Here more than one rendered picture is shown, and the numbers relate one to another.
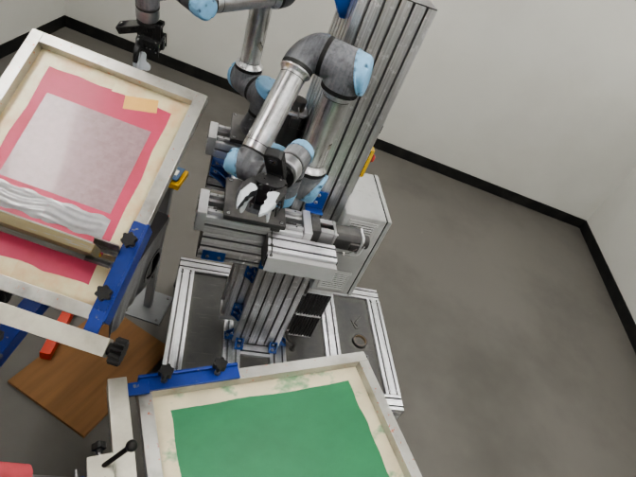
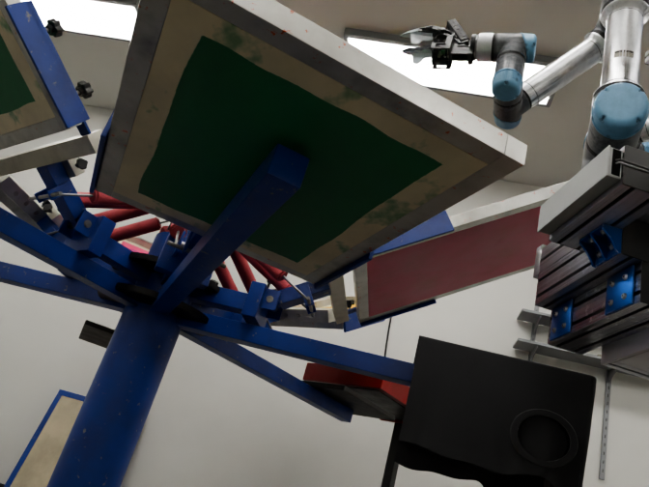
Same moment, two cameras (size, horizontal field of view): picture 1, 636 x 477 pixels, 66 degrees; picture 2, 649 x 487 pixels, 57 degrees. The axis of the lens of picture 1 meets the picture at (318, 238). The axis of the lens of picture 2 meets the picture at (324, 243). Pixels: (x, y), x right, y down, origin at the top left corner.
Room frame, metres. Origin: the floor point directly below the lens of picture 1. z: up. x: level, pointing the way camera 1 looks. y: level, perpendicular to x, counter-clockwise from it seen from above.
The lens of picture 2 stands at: (1.20, -1.10, 0.41)
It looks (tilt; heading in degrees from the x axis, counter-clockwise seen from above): 24 degrees up; 108
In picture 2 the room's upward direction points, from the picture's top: 17 degrees clockwise
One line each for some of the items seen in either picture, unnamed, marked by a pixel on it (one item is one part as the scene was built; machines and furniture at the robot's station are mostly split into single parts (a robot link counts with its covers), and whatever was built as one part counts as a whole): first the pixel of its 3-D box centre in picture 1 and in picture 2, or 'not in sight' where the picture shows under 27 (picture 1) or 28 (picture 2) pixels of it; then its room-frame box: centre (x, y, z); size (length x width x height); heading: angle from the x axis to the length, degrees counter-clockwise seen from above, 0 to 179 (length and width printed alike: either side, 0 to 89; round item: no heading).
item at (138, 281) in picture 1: (130, 280); (491, 421); (1.24, 0.61, 0.77); 0.46 x 0.09 x 0.36; 7
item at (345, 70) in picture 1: (323, 129); (621, 55); (1.41, 0.13, 1.63); 0.15 x 0.12 x 0.55; 87
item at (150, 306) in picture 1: (157, 246); not in sight; (1.74, 0.73, 0.48); 0.22 x 0.22 x 0.96; 7
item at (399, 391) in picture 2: not in sight; (373, 394); (0.68, 1.97, 1.06); 0.61 x 0.46 x 0.12; 67
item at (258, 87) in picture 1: (265, 96); not in sight; (1.88, 0.45, 1.42); 0.13 x 0.12 x 0.14; 61
